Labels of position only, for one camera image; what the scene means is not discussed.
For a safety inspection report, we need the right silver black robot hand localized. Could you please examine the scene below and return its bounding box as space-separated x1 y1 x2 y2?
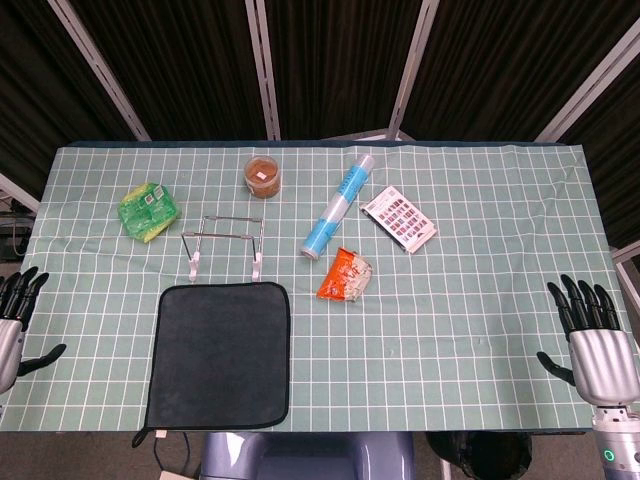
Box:
536 273 640 406

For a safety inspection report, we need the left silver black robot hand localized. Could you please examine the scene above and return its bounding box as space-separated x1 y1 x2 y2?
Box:
0 266 68 395

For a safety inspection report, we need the black and blue cloth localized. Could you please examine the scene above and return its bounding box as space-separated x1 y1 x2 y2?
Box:
131 281 293 448

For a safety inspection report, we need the dark cluttered equipment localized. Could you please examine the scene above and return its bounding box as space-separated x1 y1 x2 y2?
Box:
0 197 37 262

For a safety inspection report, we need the green grid tablecloth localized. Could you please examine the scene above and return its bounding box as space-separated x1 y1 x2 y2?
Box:
0 144 626 434

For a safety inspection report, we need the green snack packet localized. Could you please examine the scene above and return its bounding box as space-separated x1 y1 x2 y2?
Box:
117 182 181 245

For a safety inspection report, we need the white card with colour swatches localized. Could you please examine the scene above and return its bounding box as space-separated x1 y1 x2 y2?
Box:
358 185 438 255

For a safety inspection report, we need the orange and white snack packet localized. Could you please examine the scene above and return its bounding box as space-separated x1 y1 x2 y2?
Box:
315 246 375 304

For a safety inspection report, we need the clear jar with brown contents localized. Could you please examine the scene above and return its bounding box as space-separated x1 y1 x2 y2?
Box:
243 155 282 200

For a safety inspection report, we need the blue and white roll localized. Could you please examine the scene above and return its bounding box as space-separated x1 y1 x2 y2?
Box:
299 153 376 261

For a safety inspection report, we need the purple robot torso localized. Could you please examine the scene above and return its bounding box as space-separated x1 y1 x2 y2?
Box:
199 430 416 480

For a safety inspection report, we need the white metal frame post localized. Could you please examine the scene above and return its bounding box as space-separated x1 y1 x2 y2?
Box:
0 172 42 214
610 244 640 304
243 0 282 141
387 0 441 141
48 0 152 142
533 22 640 144

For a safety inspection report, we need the black floor cable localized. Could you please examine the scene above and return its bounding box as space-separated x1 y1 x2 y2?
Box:
152 432 192 476

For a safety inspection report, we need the metal wire rack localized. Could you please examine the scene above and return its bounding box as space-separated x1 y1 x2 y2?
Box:
181 214 265 285

